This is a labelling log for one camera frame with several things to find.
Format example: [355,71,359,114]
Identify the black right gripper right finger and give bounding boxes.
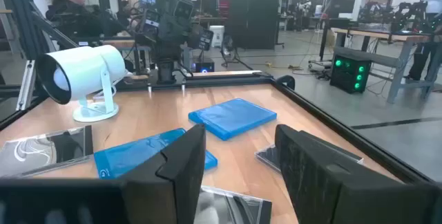
[275,124,442,224]

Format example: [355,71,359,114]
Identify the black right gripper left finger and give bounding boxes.
[119,123,207,224]

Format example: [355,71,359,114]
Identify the blue anti-static bags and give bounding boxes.
[93,128,219,180]

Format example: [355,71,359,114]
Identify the clear jewel case black tray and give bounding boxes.
[0,124,94,179]
[254,143,364,175]

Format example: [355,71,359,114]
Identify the blue plastic disc case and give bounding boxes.
[188,97,278,141]

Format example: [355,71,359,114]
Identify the white container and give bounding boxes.
[209,25,226,48]

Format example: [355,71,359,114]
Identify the tall black cabinet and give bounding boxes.
[227,0,281,49]

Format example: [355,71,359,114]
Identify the black computer tower with lights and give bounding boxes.
[329,54,373,94]

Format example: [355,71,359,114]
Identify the wooden workbench grey legs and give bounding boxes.
[330,26,442,104]

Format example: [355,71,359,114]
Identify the black display on stand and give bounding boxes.
[319,0,359,62]

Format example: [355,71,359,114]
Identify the background black robot arms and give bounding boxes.
[358,1,431,34]

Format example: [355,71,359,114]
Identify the black box blue light ring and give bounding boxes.
[192,57,215,74]

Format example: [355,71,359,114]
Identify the black aluminium table frame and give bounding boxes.
[0,0,442,187]

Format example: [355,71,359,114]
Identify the black frame clamp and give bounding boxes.
[276,75,296,91]

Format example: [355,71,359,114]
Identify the silver metal frame bracket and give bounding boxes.
[15,59,36,111]

